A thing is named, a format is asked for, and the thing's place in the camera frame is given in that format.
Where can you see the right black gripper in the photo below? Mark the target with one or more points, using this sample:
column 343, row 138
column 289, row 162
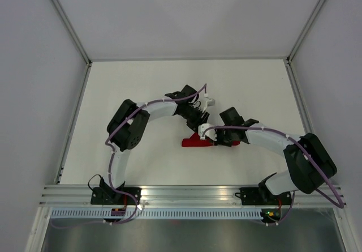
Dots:
column 219, row 142

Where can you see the aluminium frame post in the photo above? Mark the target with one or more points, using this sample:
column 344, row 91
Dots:
column 305, row 30
column 70, row 30

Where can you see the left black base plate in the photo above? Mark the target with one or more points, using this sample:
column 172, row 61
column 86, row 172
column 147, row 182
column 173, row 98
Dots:
column 130, row 196

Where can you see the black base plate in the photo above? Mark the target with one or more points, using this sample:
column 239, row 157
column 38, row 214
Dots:
column 130, row 196
column 255, row 196

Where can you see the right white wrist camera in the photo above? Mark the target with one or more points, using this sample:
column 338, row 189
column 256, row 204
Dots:
column 207, row 131

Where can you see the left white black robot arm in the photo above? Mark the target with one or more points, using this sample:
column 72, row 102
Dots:
column 128, row 124

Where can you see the left aluminium frame post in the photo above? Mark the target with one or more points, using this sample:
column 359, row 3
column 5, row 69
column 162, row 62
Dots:
column 70, row 30

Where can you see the red cloth napkin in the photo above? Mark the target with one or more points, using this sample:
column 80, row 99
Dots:
column 195, row 141

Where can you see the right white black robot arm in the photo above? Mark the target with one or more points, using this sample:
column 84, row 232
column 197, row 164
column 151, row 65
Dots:
column 308, row 162

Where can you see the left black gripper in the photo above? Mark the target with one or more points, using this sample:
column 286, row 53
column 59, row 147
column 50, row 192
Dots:
column 198, row 120

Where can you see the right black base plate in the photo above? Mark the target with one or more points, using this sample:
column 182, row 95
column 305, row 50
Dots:
column 255, row 196

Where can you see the white slotted cable duct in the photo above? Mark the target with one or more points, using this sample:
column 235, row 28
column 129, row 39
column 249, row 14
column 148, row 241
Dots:
column 159, row 213

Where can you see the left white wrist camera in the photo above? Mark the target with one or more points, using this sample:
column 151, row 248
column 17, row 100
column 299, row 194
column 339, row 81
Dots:
column 206, row 102

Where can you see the right aluminium frame post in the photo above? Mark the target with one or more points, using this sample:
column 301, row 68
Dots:
column 305, row 30

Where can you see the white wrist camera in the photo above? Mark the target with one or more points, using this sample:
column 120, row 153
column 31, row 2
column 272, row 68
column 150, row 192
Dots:
column 206, row 102
column 207, row 131

